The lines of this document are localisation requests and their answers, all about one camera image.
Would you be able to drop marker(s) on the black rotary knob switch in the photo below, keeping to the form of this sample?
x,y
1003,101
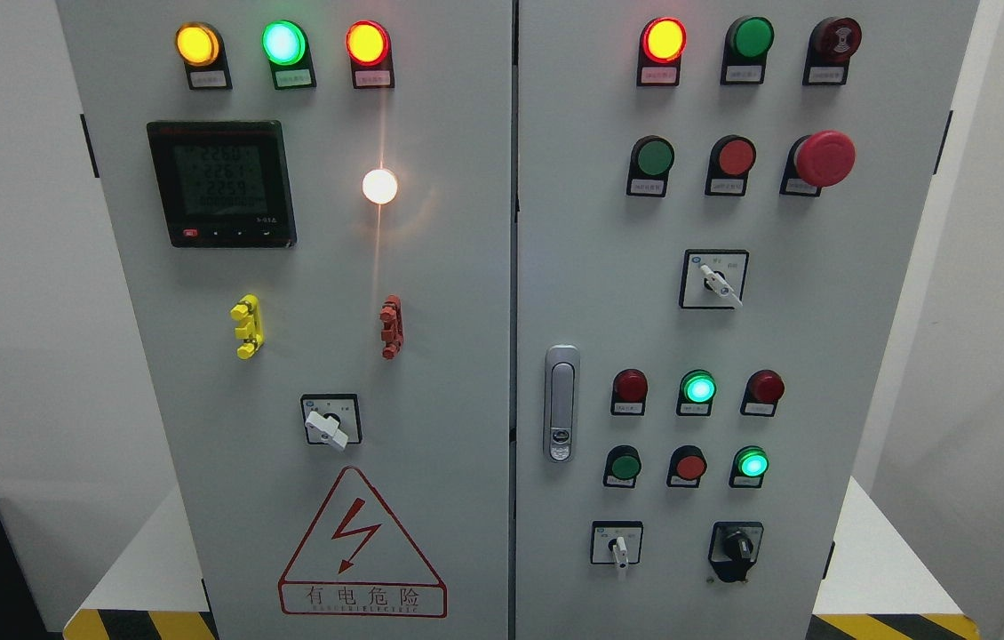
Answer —
x,y
734,549

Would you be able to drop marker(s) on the red terminal connector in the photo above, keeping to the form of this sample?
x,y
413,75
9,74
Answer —
x,y
392,333

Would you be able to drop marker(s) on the dark red indicator left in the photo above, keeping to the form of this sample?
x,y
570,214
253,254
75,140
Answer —
x,y
629,393

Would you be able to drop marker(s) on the white glowing indicator light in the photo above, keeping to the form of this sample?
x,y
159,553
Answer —
x,y
380,186

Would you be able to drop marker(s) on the green push button lower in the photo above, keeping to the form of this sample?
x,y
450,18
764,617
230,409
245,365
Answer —
x,y
622,467

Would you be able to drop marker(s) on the green push button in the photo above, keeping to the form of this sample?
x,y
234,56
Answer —
x,y
622,467
650,162

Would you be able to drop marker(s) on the green lit indicator middle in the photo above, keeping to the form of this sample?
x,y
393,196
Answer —
x,y
697,390

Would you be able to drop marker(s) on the green push button upper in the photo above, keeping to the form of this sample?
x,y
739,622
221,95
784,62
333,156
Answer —
x,y
650,162

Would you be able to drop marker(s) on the left grey cabinet door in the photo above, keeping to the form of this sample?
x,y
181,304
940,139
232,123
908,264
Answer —
x,y
435,434

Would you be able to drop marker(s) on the grey cabinet door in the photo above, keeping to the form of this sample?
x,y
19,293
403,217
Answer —
x,y
435,434
602,270

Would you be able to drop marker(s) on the red push button lower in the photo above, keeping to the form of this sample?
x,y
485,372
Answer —
x,y
687,466

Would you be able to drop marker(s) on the red push button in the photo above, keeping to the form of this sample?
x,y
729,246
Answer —
x,y
687,466
730,163

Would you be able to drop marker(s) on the right grey cabinet door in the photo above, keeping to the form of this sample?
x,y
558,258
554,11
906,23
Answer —
x,y
602,270

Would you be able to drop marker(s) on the yellow terminal connector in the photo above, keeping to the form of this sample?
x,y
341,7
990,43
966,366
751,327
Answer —
x,y
246,314

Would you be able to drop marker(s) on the red indicator right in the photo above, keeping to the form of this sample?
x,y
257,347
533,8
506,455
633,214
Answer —
x,y
763,391

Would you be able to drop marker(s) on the red electric hazard warning sticker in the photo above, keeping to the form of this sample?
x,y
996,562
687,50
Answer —
x,y
356,559

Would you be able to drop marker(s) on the red push button upper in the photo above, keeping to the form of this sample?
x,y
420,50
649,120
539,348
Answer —
x,y
730,163

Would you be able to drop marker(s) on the green illuminated button lower right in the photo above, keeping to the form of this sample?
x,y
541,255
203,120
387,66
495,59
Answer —
x,y
749,467

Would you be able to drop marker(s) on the red-orange indicator light left door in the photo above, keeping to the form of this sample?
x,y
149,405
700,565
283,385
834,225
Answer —
x,y
370,55

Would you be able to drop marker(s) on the black digital power meter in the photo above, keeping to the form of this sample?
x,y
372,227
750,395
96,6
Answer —
x,y
223,183

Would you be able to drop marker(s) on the red lit indicator right door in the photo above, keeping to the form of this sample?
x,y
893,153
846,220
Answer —
x,y
662,44

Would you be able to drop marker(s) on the green indicator light top left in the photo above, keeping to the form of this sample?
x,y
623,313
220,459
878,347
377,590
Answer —
x,y
286,47

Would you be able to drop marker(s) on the red emergency stop mushroom button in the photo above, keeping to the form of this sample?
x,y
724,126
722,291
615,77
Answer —
x,y
816,161

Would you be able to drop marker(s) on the dark green indicator top right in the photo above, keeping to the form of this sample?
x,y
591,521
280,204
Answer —
x,y
746,48

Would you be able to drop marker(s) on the yellow indicator light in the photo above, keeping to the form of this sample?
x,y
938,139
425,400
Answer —
x,y
201,47

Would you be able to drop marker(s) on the red buzzer alarm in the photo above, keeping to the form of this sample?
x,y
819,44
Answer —
x,y
832,44

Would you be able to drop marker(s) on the white cabinet base platform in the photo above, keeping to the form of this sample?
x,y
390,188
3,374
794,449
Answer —
x,y
875,586

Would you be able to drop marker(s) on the silver door latch handle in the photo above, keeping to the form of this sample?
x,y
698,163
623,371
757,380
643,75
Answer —
x,y
560,377

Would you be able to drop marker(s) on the white selector switch left door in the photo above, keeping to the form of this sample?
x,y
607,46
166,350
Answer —
x,y
332,420

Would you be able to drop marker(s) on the white selector switch upper right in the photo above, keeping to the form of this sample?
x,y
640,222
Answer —
x,y
713,279

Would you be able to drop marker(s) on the white selector switch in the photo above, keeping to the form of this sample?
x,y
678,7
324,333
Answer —
x,y
616,543
713,279

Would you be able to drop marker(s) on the white selector switch lower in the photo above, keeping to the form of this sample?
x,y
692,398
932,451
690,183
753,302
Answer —
x,y
616,543

